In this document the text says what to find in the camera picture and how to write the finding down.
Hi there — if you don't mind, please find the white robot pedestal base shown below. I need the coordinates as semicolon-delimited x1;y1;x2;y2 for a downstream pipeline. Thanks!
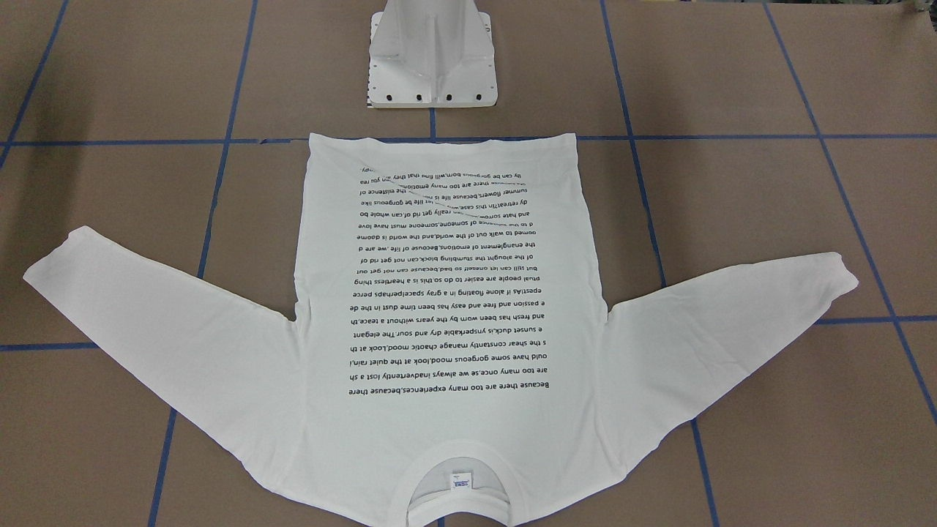
367;1;498;109

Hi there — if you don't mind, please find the white printed long-sleeve shirt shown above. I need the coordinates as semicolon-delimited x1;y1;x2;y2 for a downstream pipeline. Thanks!
24;134;857;526

